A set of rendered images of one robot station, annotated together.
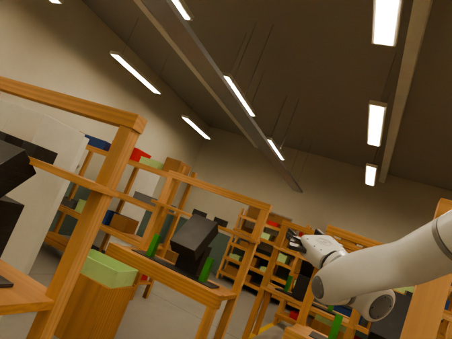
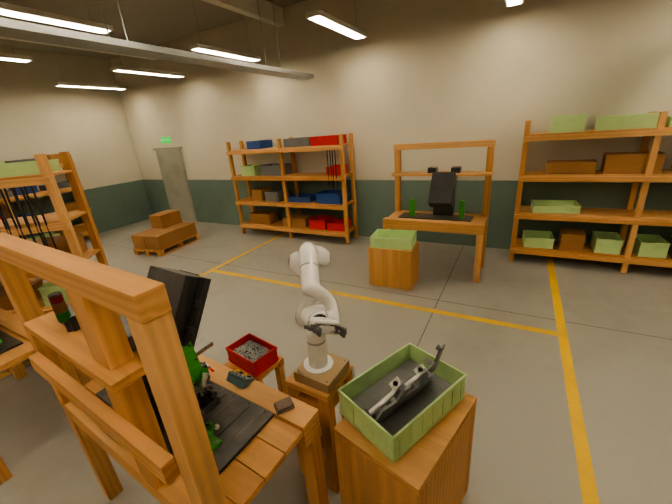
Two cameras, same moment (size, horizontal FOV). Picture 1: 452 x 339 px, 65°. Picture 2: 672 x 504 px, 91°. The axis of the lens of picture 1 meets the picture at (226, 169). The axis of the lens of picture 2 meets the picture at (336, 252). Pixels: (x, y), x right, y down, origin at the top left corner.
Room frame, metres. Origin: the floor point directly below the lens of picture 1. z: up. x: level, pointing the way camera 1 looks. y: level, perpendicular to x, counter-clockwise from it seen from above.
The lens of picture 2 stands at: (2.01, -0.15, 2.32)
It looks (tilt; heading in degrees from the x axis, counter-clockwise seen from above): 21 degrees down; 185
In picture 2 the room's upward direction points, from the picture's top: 5 degrees counter-clockwise
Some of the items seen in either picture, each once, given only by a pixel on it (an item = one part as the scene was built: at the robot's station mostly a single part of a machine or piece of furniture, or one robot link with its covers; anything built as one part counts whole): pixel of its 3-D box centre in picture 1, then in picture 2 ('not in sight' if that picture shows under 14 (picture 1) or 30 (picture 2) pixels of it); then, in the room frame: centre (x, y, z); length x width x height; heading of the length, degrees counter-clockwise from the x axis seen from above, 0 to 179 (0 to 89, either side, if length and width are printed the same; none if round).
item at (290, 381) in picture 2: not in sight; (319, 374); (0.32, -0.47, 0.83); 0.32 x 0.32 x 0.04; 63
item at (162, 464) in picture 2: not in sight; (88, 403); (0.93, -1.44, 1.23); 1.30 x 0.05 x 0.09; 61
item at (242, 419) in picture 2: not in sight; (179, 404); (0.61, -1.26, 0.89); 1.10 x 0.42 x 0.02; 61
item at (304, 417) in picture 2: not in sight; (220, 381); (0.36, -1.13, 0.82); 1.50 x 0.14 x 0.15; 61
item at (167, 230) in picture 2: not in sight; (165, 231); (-5.00, -4.74, 0.37); 1.20 x 0.80 x 0.74; 164
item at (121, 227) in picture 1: (109, 206); not in sight; (6.39, 1.67, 1.13); 2.48 x 0.54 x 2.27; 66
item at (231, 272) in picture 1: (276, 261); not in sight; (10.51, -2.33, 1.11); 3.01 x 0.54 x 2.23; 66
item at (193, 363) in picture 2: not in sight; (185, 362); (0.59, -1.16, 1.17); 0.13 x 0.12 x 0.20; 61
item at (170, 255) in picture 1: (169, 256); not in sight; (9.92, 0.57, 0.22); 1.20 x 0.81 x 0.44; 159
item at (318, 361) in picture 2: not in sight; (317, 352); (0.32, -0.47, 1.01); 0.19 x 0.19 x 0.18
